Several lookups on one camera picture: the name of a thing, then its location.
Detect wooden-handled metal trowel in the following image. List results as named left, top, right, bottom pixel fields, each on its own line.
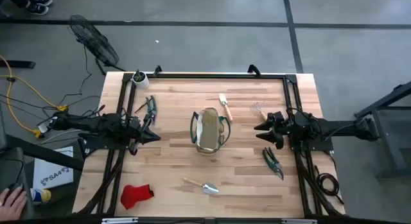
left=182, top=176, right=220, bottom=196

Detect dark grey desk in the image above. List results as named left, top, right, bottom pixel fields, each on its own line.
left=0, top=101, right=85, bottom=220

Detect black metal stand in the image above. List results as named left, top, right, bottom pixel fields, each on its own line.
left=354, top=81, right=411, bottom=180

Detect coiled black cable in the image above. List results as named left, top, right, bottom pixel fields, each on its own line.
left=314, top=164, right=345, bottom=205

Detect yellow extension cable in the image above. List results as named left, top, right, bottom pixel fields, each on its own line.
left=0, top=54, right=70, bottom=139

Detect beige green-trimmed gardening bag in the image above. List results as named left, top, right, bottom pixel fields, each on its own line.
left=189, top=107, right=232, bottom=154

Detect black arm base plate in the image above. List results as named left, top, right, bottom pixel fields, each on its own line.
left=288, top=134, right=335, bottom=153
left=78, top=135, right=132, bottom=159

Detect white SA4 paper sign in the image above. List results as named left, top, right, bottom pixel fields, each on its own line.
left=33, top=146, right=74, bottom=190

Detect black floor bar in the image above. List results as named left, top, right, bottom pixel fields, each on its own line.
left=0, top=60, right=36, bottom=69

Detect red gardening glove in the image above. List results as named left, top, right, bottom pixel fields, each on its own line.
left=120, top=184, right=155, bottom=211

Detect silver aluminium bracket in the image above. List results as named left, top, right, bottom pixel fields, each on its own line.
left=281, top=218, right=318, bottom=224
left=101, top=217, right=139, bottom=224

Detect white pot with plant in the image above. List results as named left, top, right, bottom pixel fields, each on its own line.
left=131, top=69, right=150, bottom=90

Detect black floor fan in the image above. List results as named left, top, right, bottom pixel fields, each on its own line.
left=67, top=14, right=127, bottom=76

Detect black fan power cable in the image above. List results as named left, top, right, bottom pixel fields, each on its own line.
left=59, top=46, right=94, bottom=106

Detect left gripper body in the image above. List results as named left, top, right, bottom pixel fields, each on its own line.
left=127, top=113, right=155, bottom=156

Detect green pruning shears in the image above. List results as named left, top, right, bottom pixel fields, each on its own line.
left=134, top=94, right=158, bottom=124
left=261, top=146, right=285, bottom=181

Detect yellow and blue bottle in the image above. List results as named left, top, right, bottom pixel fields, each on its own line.
left=30, top=187, right=52, bottom=205

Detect person's hand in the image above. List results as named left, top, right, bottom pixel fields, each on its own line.
left=0, top=184, right=28, bottom=222

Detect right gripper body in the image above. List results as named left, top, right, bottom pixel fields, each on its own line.
left=267, top=110, right=293, bottom=150

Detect black computer mouse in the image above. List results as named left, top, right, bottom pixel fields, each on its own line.
left=6, top=182, right=24, bottom=194

